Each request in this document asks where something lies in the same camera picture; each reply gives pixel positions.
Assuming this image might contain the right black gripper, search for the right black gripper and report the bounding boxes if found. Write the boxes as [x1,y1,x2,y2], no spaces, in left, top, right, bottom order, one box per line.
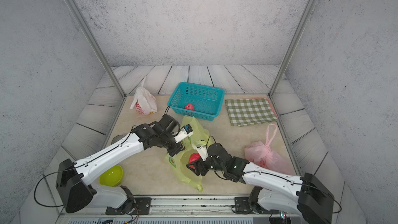
[185,153,227,176]

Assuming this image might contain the red apple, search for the red apple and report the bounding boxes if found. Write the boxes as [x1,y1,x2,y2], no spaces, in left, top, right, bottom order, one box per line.
[189,152,201,163]
[184,104,195,111]

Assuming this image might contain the yellow-green avocado plastic bag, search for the yellow-green avocado plastic bag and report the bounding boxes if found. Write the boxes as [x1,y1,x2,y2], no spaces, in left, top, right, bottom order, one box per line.
[165,116,214,192]

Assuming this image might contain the white plastic bag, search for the white plastic bag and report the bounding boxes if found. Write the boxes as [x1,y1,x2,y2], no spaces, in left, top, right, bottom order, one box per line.
[130,77,158,116]

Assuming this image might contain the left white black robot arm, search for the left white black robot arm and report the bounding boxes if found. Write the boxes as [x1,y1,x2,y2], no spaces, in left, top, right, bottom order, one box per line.
[56,114,193,214]

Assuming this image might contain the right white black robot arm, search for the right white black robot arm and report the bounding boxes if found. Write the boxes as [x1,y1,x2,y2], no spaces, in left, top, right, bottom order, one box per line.
[186,143,335,224]

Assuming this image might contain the pink strawberry plastic bag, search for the pink strawberry plastic bag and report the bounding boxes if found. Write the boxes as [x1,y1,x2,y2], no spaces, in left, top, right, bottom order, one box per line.
[244,123,295,175]

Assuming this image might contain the teal plastic basket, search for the teal plastic basket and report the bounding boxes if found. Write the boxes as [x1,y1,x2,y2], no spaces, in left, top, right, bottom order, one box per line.
[167,82,225,121]

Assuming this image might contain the lime green plastic cup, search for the lime green plastic cup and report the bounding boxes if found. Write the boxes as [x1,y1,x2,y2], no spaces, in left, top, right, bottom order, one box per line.
[99,164,124,187]

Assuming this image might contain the green checkered cloth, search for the green checkered cloth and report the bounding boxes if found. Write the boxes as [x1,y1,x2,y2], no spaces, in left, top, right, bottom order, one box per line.
[225,97,278,127]

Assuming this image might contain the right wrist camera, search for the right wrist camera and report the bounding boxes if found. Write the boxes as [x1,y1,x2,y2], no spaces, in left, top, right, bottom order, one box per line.
[195,145,209,161]

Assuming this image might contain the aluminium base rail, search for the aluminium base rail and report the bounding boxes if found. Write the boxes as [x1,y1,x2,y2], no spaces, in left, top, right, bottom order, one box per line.
[62,194,330,224]

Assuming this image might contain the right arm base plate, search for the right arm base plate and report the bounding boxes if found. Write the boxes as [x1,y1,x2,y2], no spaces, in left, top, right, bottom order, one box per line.
[231,197,258,215]

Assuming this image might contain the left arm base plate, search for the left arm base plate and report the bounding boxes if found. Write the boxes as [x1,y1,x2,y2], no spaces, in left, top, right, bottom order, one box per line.
[105,197,152,215]

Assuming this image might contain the left aluminium frame post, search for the left aluminium frame post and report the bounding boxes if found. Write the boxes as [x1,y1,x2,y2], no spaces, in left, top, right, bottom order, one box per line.
[64,0,126,99]

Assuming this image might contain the aluminium frame post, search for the aluminium frame post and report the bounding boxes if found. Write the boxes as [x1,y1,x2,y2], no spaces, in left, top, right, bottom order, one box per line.
[268,0,317,98]
[64,0,126,99]

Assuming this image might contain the right aluminium frame post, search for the right aluminium frame post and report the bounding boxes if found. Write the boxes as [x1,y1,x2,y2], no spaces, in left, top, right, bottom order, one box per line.
[268,0,317,98]

